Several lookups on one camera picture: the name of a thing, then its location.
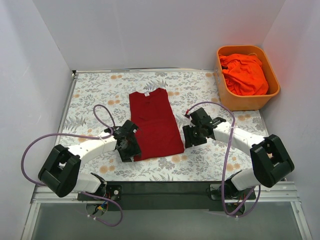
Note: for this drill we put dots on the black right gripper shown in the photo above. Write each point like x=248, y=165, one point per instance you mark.
x=191, y=135

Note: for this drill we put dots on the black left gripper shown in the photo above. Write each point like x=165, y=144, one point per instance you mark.
x=131, y=141

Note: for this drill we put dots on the dark red t-shirt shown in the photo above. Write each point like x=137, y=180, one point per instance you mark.
x=158, y=134

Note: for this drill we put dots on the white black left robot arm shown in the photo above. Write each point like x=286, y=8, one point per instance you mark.
x=61, y=170

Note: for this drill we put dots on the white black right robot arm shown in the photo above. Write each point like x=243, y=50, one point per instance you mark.
x=270, y=160

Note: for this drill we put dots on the orange plastic basket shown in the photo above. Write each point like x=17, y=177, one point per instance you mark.
x=239, y=102

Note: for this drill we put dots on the bright orange t-shirt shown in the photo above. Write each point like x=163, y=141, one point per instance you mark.
x=243, y=74

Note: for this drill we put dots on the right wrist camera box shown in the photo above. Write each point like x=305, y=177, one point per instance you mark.
x=199, y=117

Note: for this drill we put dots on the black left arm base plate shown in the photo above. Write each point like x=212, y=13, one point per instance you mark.
x=113, y=192

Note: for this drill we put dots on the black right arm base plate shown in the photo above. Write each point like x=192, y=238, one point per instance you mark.
x=214, y=192

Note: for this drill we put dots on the aluminium front frame rail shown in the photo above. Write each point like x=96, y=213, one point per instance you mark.
x=284, y=191

